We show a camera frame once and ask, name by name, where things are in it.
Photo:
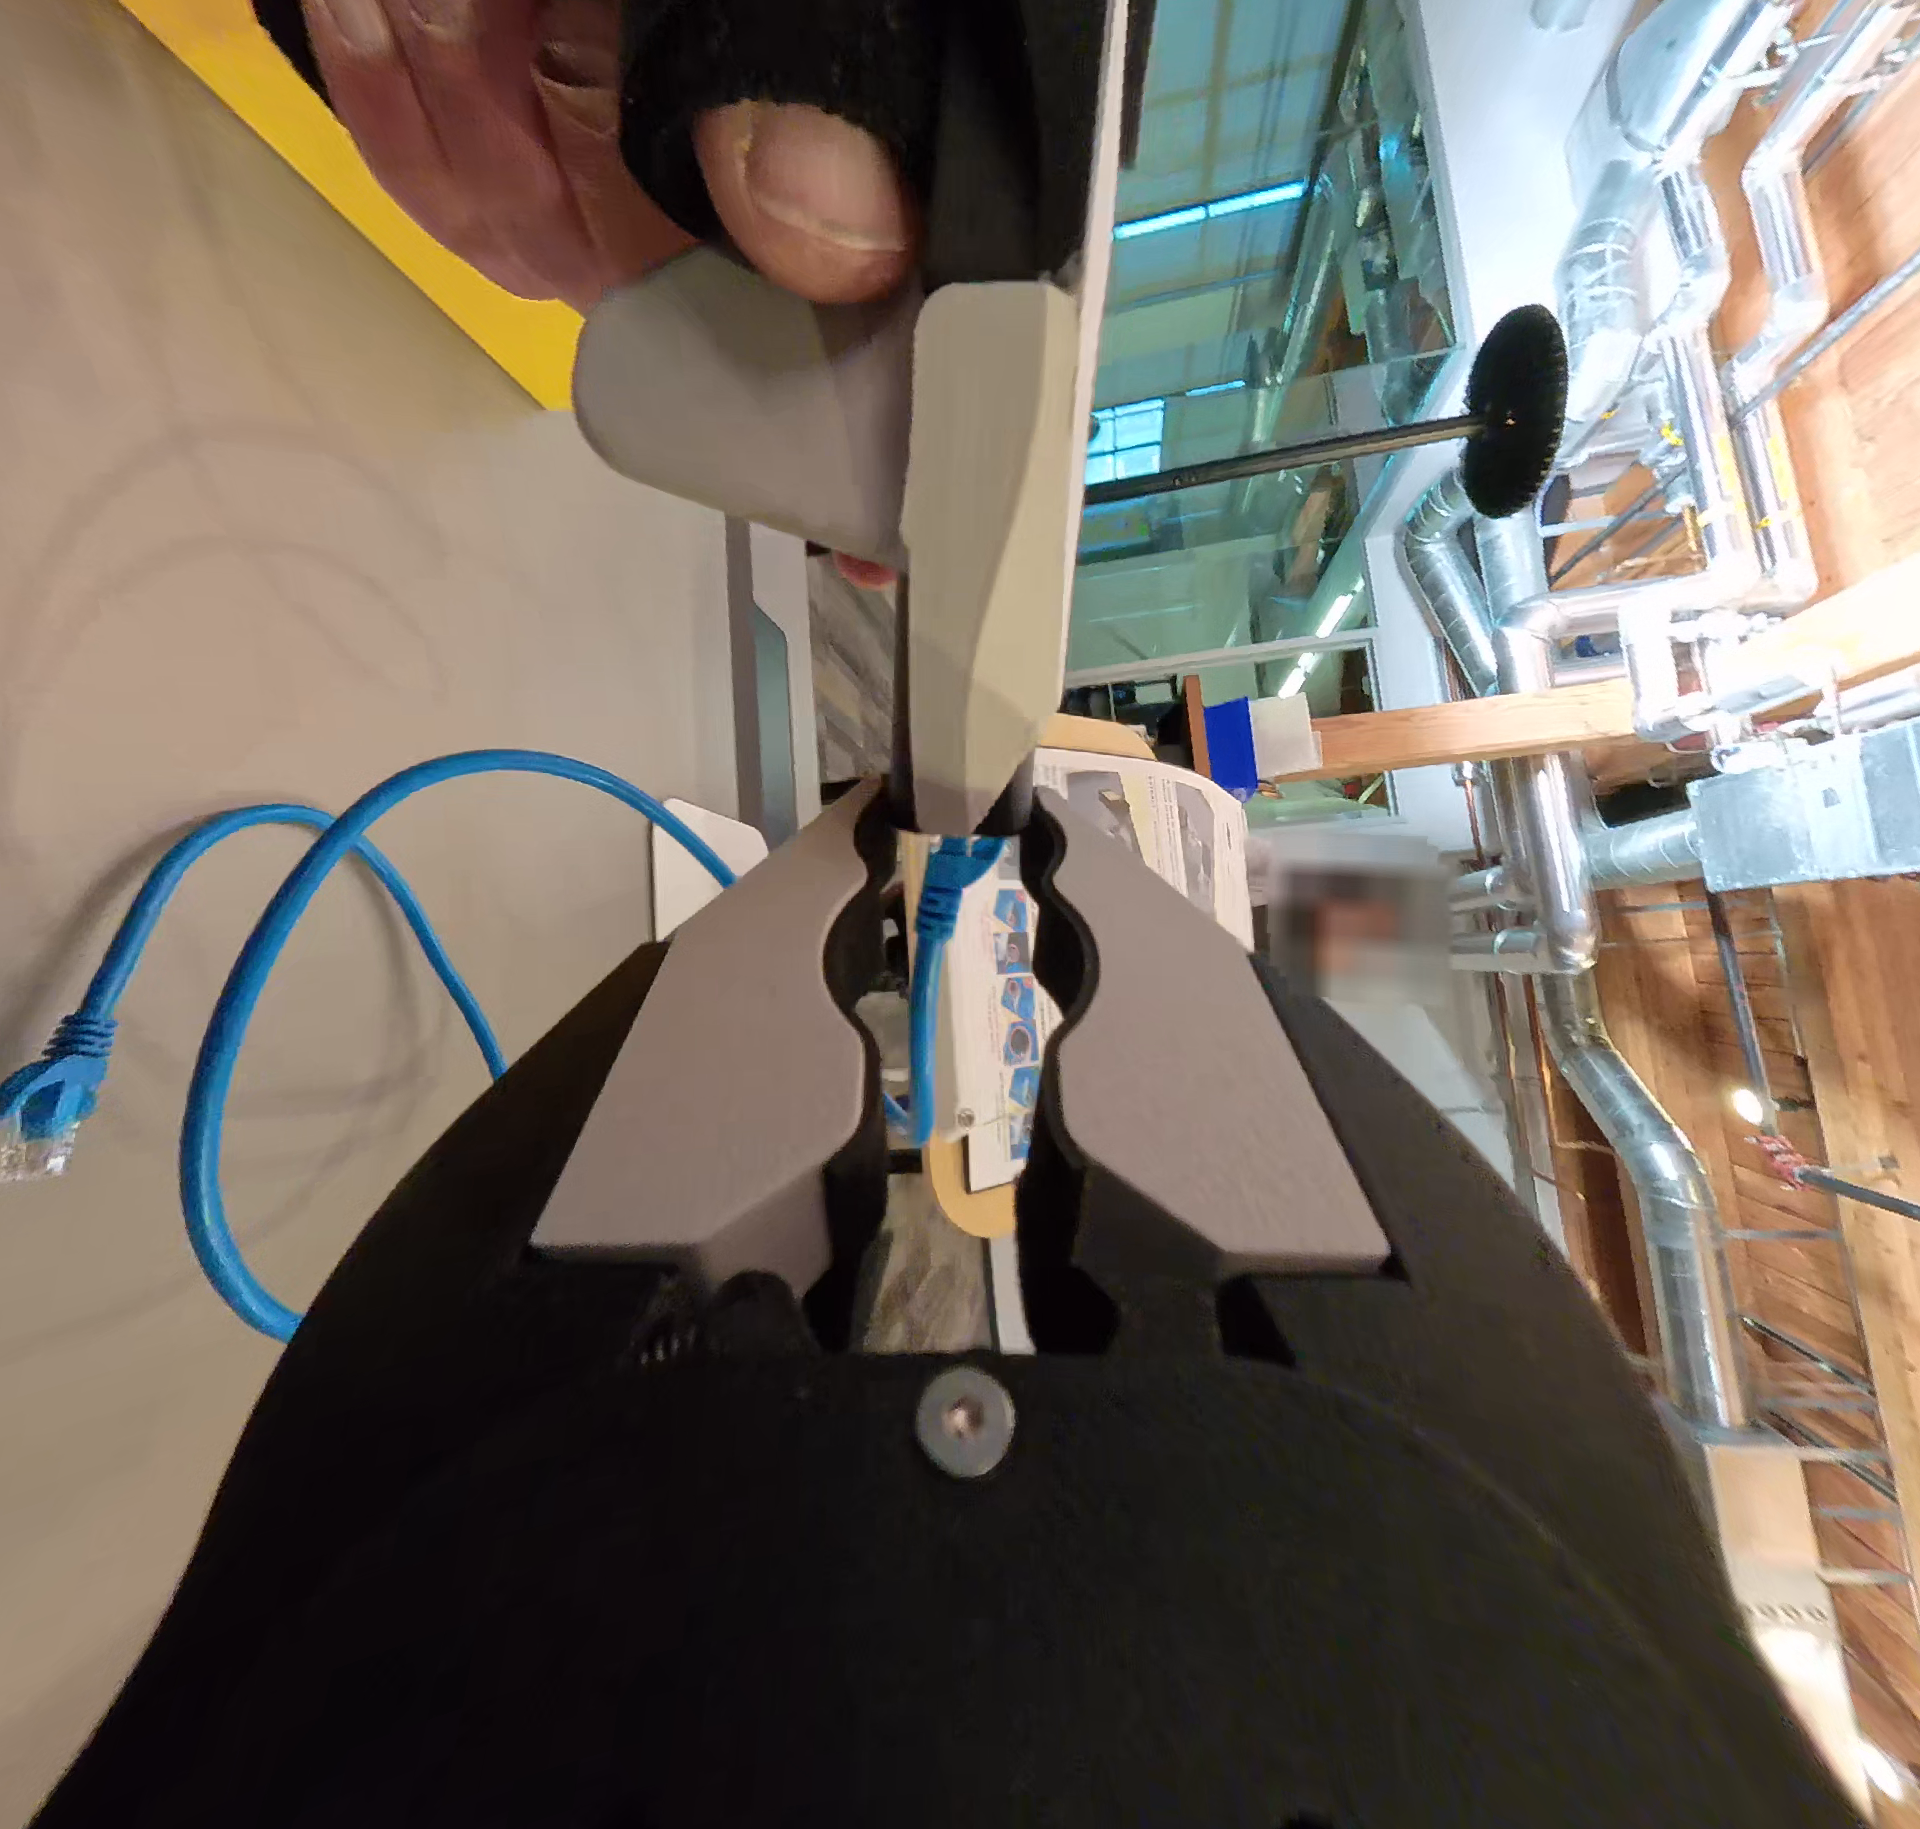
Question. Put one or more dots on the printed instruction sheet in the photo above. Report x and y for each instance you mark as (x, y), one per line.
(1186, 840)

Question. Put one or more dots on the wooden instruction board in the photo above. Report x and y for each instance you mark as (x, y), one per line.
(968, 1199)

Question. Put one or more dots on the grey metal duct box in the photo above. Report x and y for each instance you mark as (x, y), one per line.
(1815, 810)

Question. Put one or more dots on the blue storage box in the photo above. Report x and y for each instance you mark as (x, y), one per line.
(1236, 750)

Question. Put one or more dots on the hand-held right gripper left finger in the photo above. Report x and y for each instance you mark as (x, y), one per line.
(705, 1095)

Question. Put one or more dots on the white insulated ceiling pipes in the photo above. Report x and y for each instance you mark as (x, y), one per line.
(1696, 403)

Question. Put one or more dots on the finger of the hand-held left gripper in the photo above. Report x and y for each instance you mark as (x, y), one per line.
(990, 508)

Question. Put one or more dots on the brown wooden frame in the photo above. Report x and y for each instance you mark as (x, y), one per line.
(1197, 727)

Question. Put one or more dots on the silver bent ventilation duct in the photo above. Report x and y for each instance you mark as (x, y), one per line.
(1650, 1154)

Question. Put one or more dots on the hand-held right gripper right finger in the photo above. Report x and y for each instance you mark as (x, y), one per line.
(1216, 1109)

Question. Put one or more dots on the black floor lamp pole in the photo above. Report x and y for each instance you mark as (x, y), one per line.
(1516, 411)

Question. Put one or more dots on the person's left hand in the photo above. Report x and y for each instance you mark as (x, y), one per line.
(480, 102)

